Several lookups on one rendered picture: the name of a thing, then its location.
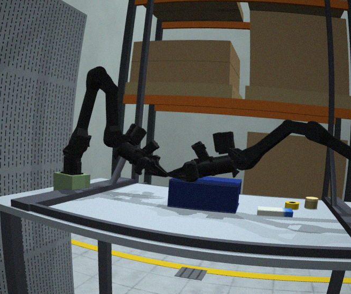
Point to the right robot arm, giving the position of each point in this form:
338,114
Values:
113,137

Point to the yellow roll of tape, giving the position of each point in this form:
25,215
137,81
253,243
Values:
292,205

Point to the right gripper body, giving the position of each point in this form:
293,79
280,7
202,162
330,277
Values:
137,159

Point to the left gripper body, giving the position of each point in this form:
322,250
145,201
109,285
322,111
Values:
205,168

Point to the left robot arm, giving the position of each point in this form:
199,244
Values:
248,158

